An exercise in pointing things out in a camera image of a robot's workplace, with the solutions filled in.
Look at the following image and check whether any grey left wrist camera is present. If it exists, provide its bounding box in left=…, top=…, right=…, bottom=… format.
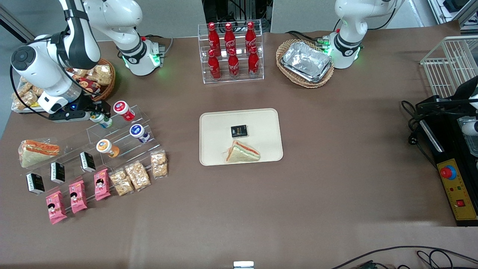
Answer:
left=461, top=120, right=478, bottom=137

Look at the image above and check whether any clear acrylic bottle rack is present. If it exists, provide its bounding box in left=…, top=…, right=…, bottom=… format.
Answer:
left=198, top=19, right=264, bottom=84

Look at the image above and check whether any clear acrylic tiered stand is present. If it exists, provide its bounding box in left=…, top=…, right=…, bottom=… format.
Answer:
left=17, top=129, right=112, bottom=198
left=85, top=105, right=162, bottom=176

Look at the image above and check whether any red gum bottle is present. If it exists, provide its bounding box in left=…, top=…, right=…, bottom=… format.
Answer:
left=113, top=101, right=136, bottom=122

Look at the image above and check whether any black base cable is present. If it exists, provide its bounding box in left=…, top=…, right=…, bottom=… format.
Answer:
left=286, top=30, right=331, bottom=47

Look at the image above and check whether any aluminium foil tray stack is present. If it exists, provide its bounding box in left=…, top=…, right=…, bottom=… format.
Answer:
left=281, top=41, right=333, bottom=83

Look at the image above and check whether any clear plastic container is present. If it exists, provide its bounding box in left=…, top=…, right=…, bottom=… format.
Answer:
left=457, top=117, right=478, bottom=157

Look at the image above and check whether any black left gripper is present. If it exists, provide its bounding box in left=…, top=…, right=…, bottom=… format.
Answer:
left=416, top=76, right=478, bottom=116

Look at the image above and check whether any black and white carton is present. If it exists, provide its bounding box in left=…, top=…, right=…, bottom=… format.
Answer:
left=80, top=151, right=96, bottom=173
left=26, top=173, right=45, bottom=195
left=50, top=161, right=66, bottom=184

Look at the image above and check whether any black floor cable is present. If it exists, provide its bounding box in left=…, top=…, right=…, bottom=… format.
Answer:
left=330, top=245, right=478, bottom=269

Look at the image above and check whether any pink snack pack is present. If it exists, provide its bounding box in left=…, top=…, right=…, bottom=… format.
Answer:
left=69, top=180, right=88, bottom=214
left=94, top=168, right=111, bottom=201
left=46, top=191, right=68, bottom=225

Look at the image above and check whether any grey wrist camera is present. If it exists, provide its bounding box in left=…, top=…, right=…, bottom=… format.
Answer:
left=461, top=120, right=478, bottom=137
left=49, top=109, right=91, bottom=123

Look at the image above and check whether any orange-lid yogurt cup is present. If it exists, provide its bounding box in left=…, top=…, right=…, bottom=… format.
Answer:
left=96, top=139, right=120, bottom=158

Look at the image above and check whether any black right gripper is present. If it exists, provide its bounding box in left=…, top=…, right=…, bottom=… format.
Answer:
left=67, top=93, right=112, bottom=121

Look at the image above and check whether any white wire basket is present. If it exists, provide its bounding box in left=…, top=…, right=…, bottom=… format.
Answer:
left=420, top=36, right=478, bottom=99

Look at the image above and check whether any grey base cable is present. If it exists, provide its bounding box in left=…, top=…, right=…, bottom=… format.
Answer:
left=140, top=34, right=174, bottom=53

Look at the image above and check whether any light wicker basket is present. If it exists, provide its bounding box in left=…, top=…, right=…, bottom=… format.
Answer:
left=276, top=39, right=335, bottom=89

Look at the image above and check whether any red cola bottle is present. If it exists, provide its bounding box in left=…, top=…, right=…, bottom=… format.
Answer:
left=227, top=49, right=240, bottom=78
left=207, top=49, right=222, bottom=80
left=248, top=46, right=260, bottom=77
left=208, top=22, right=221, bottom=56
left=245, top=22, right=258, bottom=53
left=224, top=23, right=236, bottom=55

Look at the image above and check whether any blue gum bottle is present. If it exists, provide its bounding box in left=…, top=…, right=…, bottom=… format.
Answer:
left=129, top=124, right=151, bottom=144

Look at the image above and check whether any brown wicker basket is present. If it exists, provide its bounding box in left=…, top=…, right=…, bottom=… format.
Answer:
left=67, top=58, right=116, bottom=102

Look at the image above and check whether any aluminium frame shelf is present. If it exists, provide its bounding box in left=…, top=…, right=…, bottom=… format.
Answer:
left=428, top=0, right=478, bottom=31

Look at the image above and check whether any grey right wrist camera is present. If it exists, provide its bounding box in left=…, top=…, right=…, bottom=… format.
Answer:
left=49, top=109, right=91, bottom=123

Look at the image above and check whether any black cable bundle with plug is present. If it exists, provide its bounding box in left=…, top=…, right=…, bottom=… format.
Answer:
left=401, top=100, right=437, bottom=168

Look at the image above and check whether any red cookie box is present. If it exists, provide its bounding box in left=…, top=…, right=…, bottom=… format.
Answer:
left=72, top=74, right=101, bottom=99

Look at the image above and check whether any wrapped triangle sandwich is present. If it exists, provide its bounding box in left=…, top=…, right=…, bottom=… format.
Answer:
left=19, top=139, right=60, bottom=168
left=225, top=140, right=261, bottom=163

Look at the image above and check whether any white rectangular bin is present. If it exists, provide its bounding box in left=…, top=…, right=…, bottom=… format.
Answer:
left=11, top=77, right=51, bottom=113

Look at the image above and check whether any beige plastic tray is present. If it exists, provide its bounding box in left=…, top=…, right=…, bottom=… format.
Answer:
left=199, top=108, right=283, bottom=166

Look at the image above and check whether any black control box yellow panel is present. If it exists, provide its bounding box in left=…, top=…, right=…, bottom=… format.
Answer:
left=420, top=95, right=478, bottom=227

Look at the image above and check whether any black equipment rack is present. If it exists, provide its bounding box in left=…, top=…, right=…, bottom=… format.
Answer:
left=203, top=0, right=274, bottom=33

